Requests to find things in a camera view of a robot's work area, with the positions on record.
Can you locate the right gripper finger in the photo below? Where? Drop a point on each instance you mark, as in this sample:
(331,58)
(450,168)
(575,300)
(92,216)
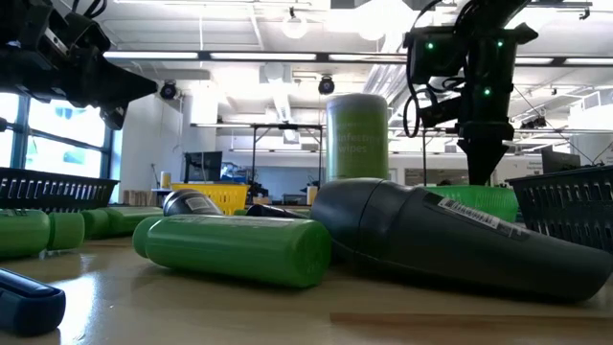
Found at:
(483,160)

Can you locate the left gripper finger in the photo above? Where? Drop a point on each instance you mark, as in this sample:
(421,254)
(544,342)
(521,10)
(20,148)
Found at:
(129,88)

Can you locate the grey roll-on deodorant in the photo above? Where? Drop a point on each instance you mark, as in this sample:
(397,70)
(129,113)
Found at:
(189,201)
(431,235)

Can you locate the dark blue tube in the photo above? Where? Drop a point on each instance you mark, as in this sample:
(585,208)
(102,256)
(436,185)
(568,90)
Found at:
(273,211)

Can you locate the blue disposable razor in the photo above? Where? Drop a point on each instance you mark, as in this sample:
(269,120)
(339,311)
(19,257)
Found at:
(29,302)

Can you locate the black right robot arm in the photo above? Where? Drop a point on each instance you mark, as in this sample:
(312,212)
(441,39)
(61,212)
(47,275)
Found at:
(498,12)

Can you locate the black ceiling spotlight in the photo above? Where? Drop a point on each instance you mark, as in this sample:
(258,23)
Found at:
(326,85)
(167,90)

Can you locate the green plastic basket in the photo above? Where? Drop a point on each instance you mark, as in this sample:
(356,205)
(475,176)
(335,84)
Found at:
(483,201)

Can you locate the large window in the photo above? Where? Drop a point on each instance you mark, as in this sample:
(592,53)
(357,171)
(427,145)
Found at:
(62,144)

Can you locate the black plastic basket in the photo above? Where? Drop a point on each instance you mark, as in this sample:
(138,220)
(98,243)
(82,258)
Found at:
(57,189)
(570,206)

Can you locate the black computer monitor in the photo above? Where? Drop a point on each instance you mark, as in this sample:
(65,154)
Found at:
(203,165)

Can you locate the green disinfecting wipes canister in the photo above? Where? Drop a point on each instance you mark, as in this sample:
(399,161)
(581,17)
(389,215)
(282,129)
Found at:
(356,139)

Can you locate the overhead light bar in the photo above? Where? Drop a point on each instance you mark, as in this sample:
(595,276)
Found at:
(263,56)

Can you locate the yellow plastic basket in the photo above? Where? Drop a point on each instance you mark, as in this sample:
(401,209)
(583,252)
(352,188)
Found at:
(230,196)

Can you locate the round ceiling lamp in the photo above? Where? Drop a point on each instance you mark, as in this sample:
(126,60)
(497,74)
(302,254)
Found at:
(294,26)

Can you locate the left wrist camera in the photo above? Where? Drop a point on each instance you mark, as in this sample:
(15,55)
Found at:
(88,33)

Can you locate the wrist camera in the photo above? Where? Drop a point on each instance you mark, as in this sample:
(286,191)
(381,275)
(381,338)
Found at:
(88,33)
(433,57)

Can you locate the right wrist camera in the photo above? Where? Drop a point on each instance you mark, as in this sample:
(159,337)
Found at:
(433,57)

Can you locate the black metal workstation frame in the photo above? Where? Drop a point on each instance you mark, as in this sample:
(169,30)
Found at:
(287,126)

